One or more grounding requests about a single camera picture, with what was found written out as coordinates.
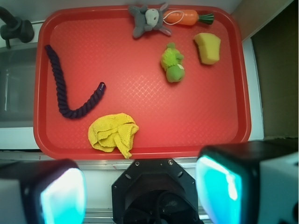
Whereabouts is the dark purple rope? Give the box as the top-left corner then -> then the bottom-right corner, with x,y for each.
44,44 -> 107,120

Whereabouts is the yellow crumpled cloth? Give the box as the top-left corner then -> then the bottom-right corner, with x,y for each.
87,113 -> 139,159

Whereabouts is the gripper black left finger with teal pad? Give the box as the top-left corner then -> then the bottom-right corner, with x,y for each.
0,159 -> 87,224

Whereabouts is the grey plush animal toy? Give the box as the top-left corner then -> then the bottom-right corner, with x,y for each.
128,4 -> 172,39

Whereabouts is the yellow sponge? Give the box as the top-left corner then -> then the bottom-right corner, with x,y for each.
193,33 -> 221,65

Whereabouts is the metal sink basin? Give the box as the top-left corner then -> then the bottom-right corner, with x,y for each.
0,43 -> 37,128

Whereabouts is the green plush toy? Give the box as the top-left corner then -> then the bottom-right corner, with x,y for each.
160,42 -> 185,83

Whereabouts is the orange toy carrot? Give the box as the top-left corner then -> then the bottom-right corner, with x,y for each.
163,9 -> 214,26

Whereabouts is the red plastic tray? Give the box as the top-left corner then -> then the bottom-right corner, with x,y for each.
34,6 -> 251,160

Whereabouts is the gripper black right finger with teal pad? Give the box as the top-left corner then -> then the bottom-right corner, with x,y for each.
195,139 -> 299,224

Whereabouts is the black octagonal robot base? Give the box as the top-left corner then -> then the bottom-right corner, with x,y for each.
111,159 -> 203,224

